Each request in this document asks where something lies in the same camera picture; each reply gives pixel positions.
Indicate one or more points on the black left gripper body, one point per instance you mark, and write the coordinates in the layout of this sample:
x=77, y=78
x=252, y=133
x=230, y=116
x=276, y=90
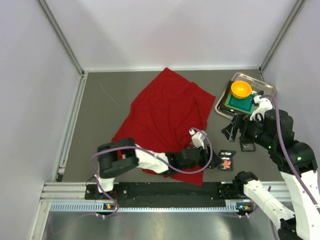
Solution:
x=213, y=159

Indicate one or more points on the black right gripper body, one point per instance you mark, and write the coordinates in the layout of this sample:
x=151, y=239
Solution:
x=240, y=127

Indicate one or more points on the pink leaf brooch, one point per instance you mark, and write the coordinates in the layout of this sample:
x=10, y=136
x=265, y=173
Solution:
x=227, y=164

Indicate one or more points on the red garment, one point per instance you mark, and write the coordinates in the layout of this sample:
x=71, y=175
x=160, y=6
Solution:
x=162, y=114

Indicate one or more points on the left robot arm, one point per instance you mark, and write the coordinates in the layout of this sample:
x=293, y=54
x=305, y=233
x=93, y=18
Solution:
x=117, y=158

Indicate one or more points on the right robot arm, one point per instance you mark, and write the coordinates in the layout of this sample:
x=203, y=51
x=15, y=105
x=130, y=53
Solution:
x=297, y=165

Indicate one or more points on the small black open box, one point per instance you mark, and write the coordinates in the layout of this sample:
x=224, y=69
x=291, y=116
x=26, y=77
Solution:
x=226, y=154

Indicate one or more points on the black and teal square plate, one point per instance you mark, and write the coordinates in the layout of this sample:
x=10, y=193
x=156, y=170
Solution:
x=245, y=105

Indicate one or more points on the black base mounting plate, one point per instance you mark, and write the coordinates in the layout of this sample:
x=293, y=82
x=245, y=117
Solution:
x=214, y=190

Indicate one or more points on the orange bowl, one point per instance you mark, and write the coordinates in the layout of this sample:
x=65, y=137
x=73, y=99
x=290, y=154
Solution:
x=241, y=89

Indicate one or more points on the silver metal tray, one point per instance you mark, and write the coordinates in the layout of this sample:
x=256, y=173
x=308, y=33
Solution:
x=259, y=86

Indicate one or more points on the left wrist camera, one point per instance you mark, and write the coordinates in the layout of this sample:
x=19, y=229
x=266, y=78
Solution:
x=198, y=138

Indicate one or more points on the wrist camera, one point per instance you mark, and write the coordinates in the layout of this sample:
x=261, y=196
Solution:
x=198, y=138
x=263, y=105

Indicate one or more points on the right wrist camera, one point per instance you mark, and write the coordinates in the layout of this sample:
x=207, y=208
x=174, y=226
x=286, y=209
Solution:
x=263, y=105

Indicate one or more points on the grey slotted cable duct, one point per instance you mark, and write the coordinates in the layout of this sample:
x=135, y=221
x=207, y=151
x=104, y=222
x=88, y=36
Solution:
x=103, y=207

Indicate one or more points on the aluminium frame rail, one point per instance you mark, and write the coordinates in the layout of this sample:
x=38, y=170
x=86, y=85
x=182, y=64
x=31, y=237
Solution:
x=75, y=191

